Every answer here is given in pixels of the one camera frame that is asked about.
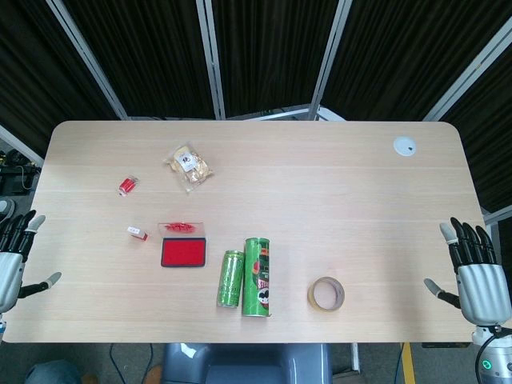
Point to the red stamp pad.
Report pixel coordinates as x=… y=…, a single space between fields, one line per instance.
x=183 y=253

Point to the black curtain panel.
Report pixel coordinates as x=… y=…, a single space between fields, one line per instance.
x=408 y=52
x=32 y=72
x=492 y=140
x=272 y=52
x=148 y=56

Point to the green Pringles tube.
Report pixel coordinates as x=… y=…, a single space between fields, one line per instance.
x=256 y=280

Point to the yellow adhesive tape roll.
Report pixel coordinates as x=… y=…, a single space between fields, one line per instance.
x=311 y=296

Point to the clear bag of snacks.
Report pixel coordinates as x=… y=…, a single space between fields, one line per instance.
x=190 y=168

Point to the green Monster energy can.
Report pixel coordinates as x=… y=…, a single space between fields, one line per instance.
x=230 y=280

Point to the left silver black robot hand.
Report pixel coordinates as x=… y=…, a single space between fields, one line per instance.
x=10 y=272

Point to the white metal partition post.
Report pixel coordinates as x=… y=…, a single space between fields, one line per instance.
x=468 y=76
x=330 y=60
x=212 y=60
x=88 y=60
x=20 y=144

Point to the yellow floor tape strip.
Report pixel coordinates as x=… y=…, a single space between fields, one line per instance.
x=407 y=364

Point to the grey white shoe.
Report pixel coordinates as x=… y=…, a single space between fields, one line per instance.
x=5 y=208

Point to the white box with red base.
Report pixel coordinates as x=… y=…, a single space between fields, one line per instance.
x=137 y=233

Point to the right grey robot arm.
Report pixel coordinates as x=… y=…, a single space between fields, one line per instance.
x=494 y=356

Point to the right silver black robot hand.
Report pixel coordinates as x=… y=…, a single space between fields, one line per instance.
x=482 y=292

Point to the grey robot base body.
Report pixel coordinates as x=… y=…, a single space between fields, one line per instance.
x=240 y=364

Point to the dark teal round object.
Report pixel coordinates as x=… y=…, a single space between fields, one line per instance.
x=52 y=374

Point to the white table leg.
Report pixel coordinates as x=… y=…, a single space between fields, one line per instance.
x=355 y=358

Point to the small red item clear packet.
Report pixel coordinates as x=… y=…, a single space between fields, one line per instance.
x=128 y=185

